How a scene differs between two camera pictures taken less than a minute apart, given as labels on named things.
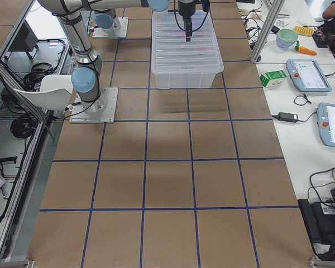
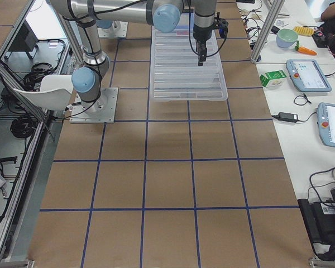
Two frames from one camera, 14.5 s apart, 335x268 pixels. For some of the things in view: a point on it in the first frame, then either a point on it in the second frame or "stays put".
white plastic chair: [55, 92] stays put
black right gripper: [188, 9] -> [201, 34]
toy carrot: [304, 49] stays put
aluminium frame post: [275, 7] stays put
